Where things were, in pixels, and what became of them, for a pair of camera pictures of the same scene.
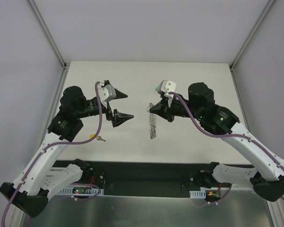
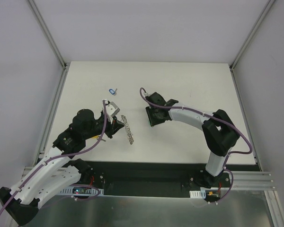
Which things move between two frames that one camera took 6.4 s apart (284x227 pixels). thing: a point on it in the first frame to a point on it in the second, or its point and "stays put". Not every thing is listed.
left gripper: [109, 108] to [109, 129]
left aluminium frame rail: [64, 65] stays put
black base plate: [152, 179] stays put
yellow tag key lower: [98, 137] stays put
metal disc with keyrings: [152, 122] to [129, 135]
